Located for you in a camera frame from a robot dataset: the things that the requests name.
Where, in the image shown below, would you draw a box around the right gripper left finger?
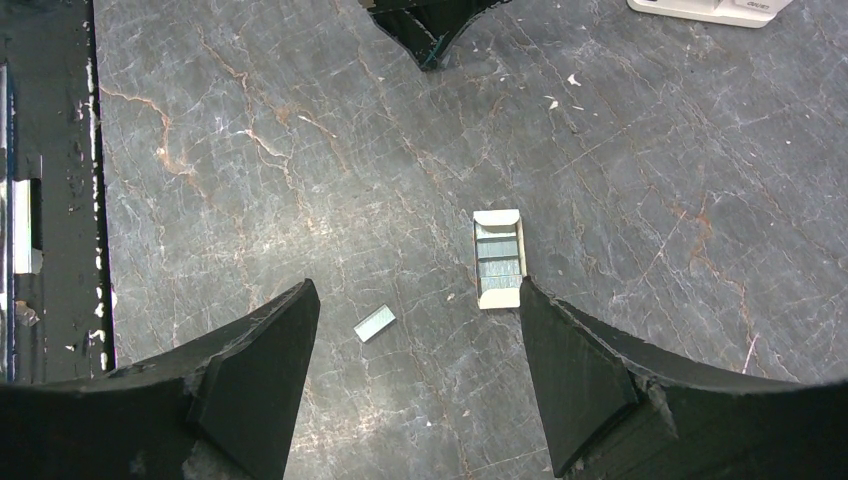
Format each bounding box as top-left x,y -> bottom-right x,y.
1,278 -> 321,479

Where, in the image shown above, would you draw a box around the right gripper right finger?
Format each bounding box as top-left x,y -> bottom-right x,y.
519,278 -> 847,479

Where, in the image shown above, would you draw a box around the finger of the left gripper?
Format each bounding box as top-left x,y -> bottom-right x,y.
360,0 -> 505,71

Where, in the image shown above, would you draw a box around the white staple box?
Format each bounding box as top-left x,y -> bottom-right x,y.
472,209 -> 527,310

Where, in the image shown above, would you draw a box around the white stapler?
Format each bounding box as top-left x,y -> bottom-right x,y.
627,0 -> 792,28

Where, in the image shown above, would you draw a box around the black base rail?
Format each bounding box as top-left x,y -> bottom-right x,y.
1,1 -> 115,384

